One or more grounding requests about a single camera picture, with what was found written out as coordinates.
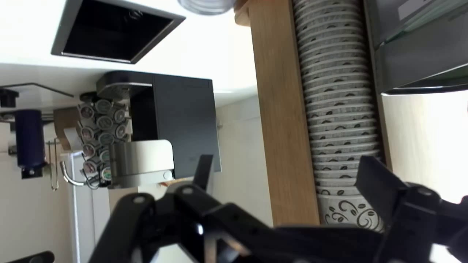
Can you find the wooden cup dispenser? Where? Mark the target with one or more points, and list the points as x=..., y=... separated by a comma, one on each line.
x=283, y=111

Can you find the dark blue bottle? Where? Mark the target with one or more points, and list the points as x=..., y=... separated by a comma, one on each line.
x=30, y=144

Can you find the black coffee machine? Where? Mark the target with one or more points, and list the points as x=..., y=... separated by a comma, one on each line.
x=173, y=129

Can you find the coffee pod carousel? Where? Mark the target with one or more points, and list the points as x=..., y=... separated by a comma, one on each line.
x=102, y=123

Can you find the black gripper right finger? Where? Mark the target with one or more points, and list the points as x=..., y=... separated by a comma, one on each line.
x=416, y=217

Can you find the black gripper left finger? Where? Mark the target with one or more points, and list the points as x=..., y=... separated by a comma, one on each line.
x=188, y=217

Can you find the stack of paper cups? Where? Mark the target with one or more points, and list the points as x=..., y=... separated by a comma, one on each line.
x=340, y=106

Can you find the clear plastic bottle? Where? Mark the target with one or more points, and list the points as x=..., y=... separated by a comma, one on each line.
x=208, y=8

